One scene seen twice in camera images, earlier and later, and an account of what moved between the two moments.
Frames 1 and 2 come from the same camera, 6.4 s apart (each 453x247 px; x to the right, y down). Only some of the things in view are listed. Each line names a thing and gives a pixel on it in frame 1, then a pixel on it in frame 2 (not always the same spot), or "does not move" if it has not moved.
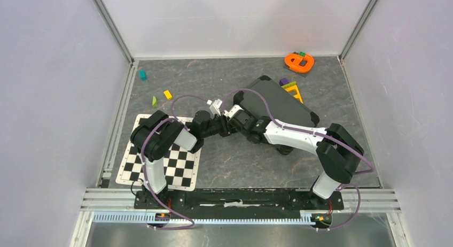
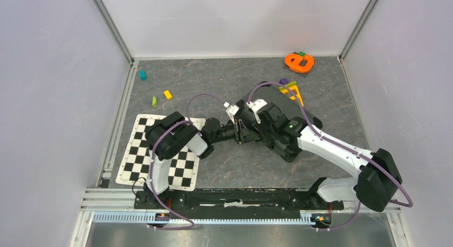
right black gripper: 250,115 → 260,125
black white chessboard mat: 180,164 does not move
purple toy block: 283,81 does not move
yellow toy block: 168,94 does not move
